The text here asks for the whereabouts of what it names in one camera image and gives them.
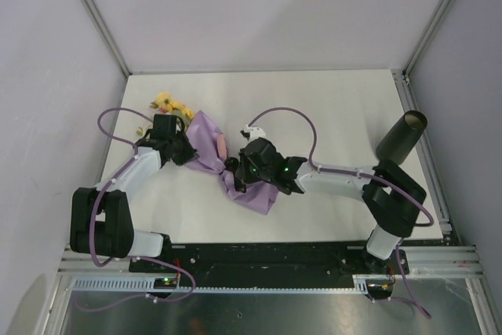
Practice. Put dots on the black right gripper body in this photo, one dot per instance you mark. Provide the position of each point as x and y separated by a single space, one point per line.
251 173

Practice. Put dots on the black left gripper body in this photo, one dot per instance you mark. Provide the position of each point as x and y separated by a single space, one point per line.
182 151

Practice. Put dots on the black gold-lettered ribbon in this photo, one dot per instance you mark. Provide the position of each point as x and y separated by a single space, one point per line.
231 166

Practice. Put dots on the purple wrapping paper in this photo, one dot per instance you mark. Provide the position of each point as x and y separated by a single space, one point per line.
210 144

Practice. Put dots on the yellow flower bunch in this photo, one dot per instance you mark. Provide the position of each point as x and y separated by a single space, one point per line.
166 105

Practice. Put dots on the pink wrapping paper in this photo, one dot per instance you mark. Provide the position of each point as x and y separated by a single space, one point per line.
221 147

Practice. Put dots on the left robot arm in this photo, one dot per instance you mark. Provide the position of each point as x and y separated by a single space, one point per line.
101 222

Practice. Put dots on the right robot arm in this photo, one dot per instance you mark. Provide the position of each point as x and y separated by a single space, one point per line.
393 197

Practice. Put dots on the dark cylindrical vase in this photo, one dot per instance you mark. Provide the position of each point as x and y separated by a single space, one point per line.
402 138

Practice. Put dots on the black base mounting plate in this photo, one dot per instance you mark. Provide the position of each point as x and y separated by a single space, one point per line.
280 265

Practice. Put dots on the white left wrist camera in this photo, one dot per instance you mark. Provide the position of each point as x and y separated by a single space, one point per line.
164 127

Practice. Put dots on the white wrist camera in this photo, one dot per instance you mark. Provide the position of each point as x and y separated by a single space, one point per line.
164 127
252 133

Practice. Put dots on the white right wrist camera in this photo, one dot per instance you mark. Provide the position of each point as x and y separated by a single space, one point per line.
252 133

